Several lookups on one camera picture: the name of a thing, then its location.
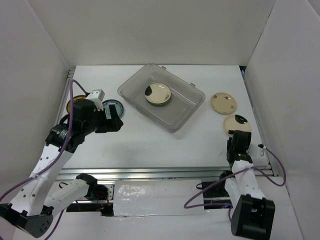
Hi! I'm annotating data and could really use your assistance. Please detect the lime green plate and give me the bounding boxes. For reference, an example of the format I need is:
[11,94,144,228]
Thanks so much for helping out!
[147,99,171,107]

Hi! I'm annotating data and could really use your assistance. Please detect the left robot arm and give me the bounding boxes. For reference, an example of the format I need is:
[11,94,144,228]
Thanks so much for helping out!
[0,99,123,238]

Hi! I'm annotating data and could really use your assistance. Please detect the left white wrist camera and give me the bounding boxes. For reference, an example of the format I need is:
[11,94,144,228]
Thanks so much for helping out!
[86,89,105,111]

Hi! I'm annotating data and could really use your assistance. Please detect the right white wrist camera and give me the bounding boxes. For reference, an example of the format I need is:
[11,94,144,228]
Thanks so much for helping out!
[247,143,265,159]

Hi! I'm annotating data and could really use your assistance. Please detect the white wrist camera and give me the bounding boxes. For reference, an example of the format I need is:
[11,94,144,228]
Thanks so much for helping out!
[247,143,265,159]
[86,89,105,111]

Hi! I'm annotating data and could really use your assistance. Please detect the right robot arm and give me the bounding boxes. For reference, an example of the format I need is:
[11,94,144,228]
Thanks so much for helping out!
[217,130,275,240]

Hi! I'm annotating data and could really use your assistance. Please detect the yellow patterned plate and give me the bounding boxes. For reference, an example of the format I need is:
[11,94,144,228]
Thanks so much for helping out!
[66,95,87,114]

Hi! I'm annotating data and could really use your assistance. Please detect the clear plastic bin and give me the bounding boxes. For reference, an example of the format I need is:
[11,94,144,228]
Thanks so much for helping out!
[117,63,206,133]

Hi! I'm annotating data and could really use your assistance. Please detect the cream plate small flowers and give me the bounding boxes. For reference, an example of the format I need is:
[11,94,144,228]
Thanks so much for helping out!
[210,92,237,115]

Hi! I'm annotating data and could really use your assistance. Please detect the blue patterned plate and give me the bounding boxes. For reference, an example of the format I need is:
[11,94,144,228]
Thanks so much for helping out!
[102,99,124,119]

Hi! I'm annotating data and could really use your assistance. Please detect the white cover panel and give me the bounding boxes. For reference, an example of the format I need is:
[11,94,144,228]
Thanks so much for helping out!
[113,179,205,217]

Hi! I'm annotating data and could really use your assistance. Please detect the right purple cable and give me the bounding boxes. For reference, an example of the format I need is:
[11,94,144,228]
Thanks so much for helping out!
[183,147,287,223]

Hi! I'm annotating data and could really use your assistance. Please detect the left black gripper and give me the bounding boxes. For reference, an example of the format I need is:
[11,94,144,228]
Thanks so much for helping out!
[82,104,123,136]

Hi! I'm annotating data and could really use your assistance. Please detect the cream plate black brushstroke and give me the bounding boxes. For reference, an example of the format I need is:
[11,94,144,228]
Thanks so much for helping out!
[223,114,252,136]
[144,83,172,104]

